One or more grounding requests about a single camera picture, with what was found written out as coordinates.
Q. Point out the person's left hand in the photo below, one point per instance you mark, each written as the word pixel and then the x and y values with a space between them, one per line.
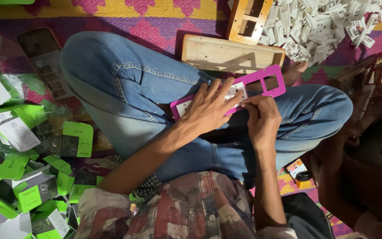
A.
pixel 204 111

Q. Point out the person's right hand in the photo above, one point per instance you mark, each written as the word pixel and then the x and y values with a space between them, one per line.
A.
pixel 264 122

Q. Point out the pink plastic frame plate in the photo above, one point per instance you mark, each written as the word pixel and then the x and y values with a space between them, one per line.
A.
pixel 270 74

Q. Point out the white plastic socket part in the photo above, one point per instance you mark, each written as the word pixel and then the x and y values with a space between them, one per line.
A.
pixel 182 107
pixel 239 87

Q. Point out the small orange printed packet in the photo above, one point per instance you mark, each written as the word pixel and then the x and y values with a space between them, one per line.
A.
pixel 295 167

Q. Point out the person's bare foot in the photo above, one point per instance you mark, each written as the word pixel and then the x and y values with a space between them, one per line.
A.
pixel 293 73

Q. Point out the long wooden tray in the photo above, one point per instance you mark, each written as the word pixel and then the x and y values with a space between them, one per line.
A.
pixel 230 54

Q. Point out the small black object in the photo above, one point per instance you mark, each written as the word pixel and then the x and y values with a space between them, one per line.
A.
pixel 304 176

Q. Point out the blue denim jeans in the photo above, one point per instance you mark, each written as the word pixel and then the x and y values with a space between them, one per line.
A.
pixel 118 93

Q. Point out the red grey patterned shirt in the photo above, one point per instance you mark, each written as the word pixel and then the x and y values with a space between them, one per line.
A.
pixel 184 209

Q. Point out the colourful woven floor mat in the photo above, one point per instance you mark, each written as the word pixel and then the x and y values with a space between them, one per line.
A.
pixel 144 23

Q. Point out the pile of white plastic parts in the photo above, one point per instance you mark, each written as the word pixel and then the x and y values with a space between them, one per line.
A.
pixel 317 30

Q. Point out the smartphone in clear case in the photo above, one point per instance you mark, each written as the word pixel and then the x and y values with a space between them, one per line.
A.
pixel 43 63

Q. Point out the heap of green grey cartons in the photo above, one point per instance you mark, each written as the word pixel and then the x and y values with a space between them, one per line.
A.
pixel 18 179

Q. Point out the flat green card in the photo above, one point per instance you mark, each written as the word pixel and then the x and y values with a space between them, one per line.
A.
pixel 5 1

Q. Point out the wooden jig frame with openings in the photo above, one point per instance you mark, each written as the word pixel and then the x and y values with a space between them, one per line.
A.
pixel 234 28

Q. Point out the dark wooden frame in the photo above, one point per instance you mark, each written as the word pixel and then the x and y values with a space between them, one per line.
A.
pixel 353 78

